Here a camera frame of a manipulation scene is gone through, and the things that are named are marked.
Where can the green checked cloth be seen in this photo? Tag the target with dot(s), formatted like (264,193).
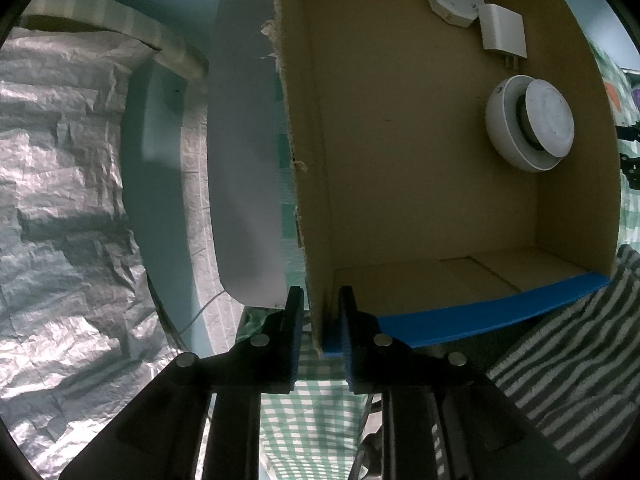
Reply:
(310,435)

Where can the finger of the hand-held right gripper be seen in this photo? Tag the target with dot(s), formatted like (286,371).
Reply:
(631,132)

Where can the white cardboard flap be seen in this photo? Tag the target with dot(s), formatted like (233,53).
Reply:
(245,160)

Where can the cardboard box with blue edges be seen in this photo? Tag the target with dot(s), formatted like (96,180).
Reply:
(400,160)

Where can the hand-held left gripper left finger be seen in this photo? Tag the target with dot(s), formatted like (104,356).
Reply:
(297,340)

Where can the white round device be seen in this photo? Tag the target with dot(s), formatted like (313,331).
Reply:
(505,125)

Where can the silver foil sheet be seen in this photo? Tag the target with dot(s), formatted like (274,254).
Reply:
(60,210)

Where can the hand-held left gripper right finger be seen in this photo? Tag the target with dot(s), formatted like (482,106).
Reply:
(350,355)

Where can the white hexagonal plug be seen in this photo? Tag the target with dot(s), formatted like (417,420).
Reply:
(455,2)

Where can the small white charger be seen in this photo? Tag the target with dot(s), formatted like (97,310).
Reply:
(502,30)

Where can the grey striped towel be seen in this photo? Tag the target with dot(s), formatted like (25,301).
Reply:
(575,360)

